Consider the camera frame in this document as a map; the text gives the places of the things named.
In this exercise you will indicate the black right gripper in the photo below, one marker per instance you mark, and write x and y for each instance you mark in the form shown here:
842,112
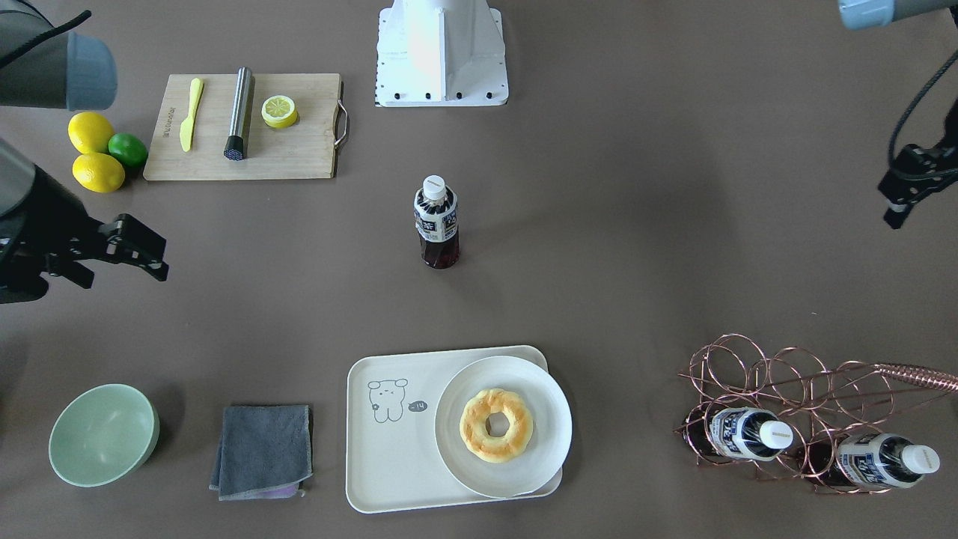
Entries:
39,241

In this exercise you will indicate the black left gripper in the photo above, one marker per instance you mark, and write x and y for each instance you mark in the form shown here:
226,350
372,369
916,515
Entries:
914,174

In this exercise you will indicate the tea bottle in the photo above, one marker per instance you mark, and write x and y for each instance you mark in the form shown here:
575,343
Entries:
869,462
435,206
737,433

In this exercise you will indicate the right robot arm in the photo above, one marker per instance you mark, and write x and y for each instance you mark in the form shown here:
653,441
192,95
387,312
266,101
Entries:
46,230

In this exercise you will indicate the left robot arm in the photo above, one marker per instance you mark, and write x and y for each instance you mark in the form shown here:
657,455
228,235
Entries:
867,14

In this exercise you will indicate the beige rabbit tray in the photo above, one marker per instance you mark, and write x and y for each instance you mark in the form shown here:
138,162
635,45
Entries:
403,445

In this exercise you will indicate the yellow lemon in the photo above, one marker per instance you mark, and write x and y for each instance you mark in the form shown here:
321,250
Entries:
99,172
90,132

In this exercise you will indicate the green lime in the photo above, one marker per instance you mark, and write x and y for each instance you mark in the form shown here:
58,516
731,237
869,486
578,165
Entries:
128,150

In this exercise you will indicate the yellow plastic knife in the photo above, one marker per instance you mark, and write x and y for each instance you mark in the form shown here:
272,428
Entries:
186,129

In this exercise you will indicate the metal muddler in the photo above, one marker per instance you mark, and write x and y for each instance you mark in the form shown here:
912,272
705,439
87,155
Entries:
235,146

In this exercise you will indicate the green bowl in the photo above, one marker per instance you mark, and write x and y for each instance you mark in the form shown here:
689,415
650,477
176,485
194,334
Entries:
102,435

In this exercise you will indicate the half lemon slice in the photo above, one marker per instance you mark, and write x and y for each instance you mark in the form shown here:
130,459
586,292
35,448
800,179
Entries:
279,111

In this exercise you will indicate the wooden cutting board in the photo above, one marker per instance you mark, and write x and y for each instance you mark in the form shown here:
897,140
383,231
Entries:
308,150

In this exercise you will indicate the grey folded cloth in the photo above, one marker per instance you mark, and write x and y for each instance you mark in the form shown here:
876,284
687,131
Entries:
264,452

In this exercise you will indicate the donut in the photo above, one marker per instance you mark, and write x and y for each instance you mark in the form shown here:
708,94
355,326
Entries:
478,439

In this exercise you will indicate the copper wire bottle rack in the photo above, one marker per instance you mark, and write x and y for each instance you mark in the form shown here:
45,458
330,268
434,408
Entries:
819,403

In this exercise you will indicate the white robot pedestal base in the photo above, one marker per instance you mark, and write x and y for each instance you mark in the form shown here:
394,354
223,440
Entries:
441,54

